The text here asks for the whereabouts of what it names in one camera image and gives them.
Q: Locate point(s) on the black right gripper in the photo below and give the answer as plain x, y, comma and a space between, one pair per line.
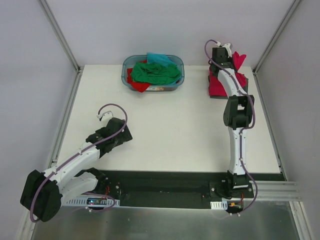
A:
213, 69

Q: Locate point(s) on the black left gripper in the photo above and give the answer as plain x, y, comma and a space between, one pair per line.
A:
124, 136

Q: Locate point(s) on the magenta pink t shirt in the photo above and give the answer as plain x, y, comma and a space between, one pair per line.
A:
238, 62

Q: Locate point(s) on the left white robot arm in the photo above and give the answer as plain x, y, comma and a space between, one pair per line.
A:
44, 192

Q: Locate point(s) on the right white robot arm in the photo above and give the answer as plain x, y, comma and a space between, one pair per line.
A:
226, 81

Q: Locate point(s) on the folded grey t shirt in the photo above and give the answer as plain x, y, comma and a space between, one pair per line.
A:
216, 89

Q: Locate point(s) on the dark red t shirt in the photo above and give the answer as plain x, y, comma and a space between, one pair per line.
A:
140, 87

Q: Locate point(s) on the blue plastic laundry bin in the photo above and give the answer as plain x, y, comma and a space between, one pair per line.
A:
132, 60

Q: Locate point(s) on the teal t shirt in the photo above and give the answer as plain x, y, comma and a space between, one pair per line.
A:
160, 59

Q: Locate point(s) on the green t shirt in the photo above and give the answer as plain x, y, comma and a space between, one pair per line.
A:
155, 74

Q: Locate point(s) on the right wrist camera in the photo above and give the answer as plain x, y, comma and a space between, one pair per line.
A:
228, 47

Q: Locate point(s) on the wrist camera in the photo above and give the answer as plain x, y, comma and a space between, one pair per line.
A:
228, 47
105, 116

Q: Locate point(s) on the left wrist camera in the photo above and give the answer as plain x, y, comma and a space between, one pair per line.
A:
105, 116

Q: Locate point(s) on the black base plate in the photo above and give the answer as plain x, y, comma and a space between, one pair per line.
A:
182, 190

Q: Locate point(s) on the left white cable duct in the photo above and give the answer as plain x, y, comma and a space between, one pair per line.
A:
91, 201

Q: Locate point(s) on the white cable duct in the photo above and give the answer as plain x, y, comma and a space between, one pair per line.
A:
91, 201
219, 205

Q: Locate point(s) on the right aluminium frame post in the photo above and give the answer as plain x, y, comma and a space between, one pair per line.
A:
293, 7

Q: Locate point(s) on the aluminium frame post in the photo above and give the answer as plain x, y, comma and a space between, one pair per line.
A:
59, 34
293, 7

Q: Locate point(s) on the left aluminium frame post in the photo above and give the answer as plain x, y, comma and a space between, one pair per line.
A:
59, 34

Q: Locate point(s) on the right white cable duct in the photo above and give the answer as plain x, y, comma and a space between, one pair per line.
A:
219, 205

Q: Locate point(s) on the aluminium front rail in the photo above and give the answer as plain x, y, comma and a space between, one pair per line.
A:
282, 191

